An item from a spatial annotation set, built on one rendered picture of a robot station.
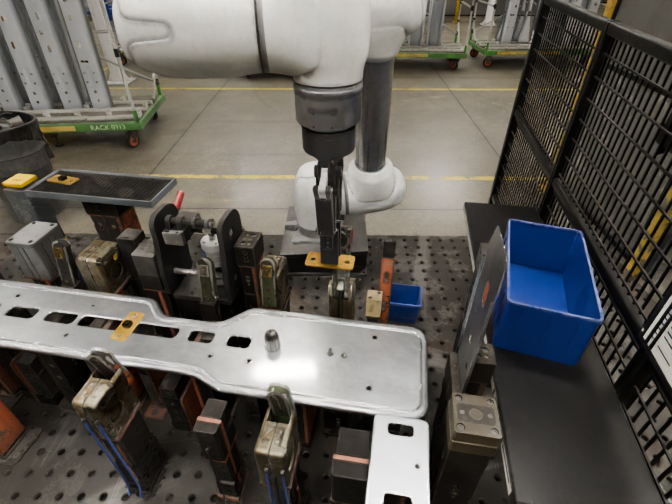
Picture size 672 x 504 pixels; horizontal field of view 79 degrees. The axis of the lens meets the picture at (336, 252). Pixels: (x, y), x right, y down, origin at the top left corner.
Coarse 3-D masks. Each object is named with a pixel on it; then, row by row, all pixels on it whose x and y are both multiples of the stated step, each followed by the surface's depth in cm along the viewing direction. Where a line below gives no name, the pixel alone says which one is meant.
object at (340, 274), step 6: (342, 228) 86; (348, 228) 85; (342, 234) 83; (348, 234) 85; (342, 240) 83; (348, 240) 86; (342, 246) 88; (348, 246) 86; (342, 252) 88; (348, 252) 87; (336, 270) 90; (342, 270) 91; (348, 270) 89; (336, 276) 91; (342, 276) 91; (348, 276) 90; (336, 282) 92; (348, 282) 91
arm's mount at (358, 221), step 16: (288, 208) 169; (352, 224) 157; (288, 240) 152; (352, 240) 150; (288, 256) 146; (304, 256) 146; (288, 272) 152; (304, 272) 151; (320, 272) 151; (352, 272) 151
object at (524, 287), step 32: (512, 224) 99; (544, 224) 96; (512, 256) 104; (544, 256) 101; (576, 256) 93; (512, 288) 97; (544, 288) 97; (576, 288) 88; (512, 320) 78; (544, 320) 76; (576, 320) 73; (544, 352) 80; (576, 352) 77
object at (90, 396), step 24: (96, 384) 75; (120, 384) 77; (96, 408) 72; (120, 408) 79; (96, 432) 77; (120, 432) 79; (144, 432) 88; (120, 456) 81; (144, 456) 88; (168, 456) 98; (144, 480) 89
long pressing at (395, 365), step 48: (0, 288) 102; (48, 288) 101; (0, 336) 90; (48, 336) 90; (96, 336) 90; (144, 336) 90; (240, 336) 90; (288, 336) 90; (336, 336) 90; (384, 336) 90; (240, 384) 80; (288, 384) 80; (336, 384) 80; (384, 384) 80
